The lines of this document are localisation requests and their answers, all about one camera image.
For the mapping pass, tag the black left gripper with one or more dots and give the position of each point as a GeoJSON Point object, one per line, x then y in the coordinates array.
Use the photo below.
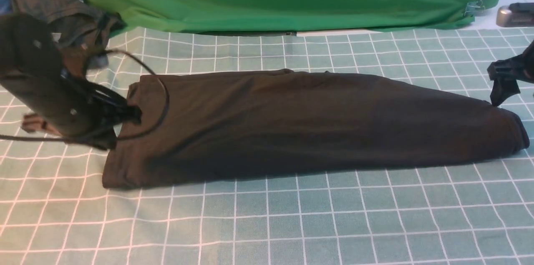
{"type": "Point", "coordinates": [78, 117]}

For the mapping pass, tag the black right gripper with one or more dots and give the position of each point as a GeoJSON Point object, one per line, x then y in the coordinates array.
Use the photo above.
{"type": "Point", "coordinates": [505, 73]}

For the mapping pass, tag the dark gray long-sleeved shirt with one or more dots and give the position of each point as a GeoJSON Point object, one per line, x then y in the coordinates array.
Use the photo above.
{"type": "Point", "coordinates": [258, 124]}

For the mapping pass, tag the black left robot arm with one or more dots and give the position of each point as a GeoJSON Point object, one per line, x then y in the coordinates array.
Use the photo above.
{"type": "Point", "coordinates": [52, 83]}

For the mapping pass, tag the metal binder clip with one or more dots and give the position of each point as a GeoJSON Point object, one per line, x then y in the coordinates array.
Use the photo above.
{"type": "Point", "coordinates": [474, 8]}

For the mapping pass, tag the dark crumpled garment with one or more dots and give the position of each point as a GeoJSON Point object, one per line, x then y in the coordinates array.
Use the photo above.
{"type": "Point", "coordinates": [71, 14]}

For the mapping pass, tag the green checkered tablecloth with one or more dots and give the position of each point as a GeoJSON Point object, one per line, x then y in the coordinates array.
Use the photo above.
{"type": "Point", "coordinates": [54, 210]}

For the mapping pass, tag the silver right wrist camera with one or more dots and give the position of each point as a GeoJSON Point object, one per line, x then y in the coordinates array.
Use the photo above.
{"type": "Point", "coordinates": [516, 15]}

